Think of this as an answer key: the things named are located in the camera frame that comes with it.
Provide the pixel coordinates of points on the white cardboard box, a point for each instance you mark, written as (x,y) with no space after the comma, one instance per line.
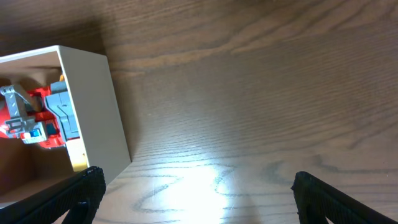
(29,168)

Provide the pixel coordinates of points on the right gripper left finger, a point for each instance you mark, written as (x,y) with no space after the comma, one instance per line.
(77,197)

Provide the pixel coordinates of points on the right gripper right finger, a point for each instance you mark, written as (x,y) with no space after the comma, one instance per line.
(319,203)

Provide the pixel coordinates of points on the yellow grey toy truck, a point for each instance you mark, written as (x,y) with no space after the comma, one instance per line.
(60,105)

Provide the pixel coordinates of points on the red toy fire truck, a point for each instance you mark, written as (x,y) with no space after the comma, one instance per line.
(24,116)

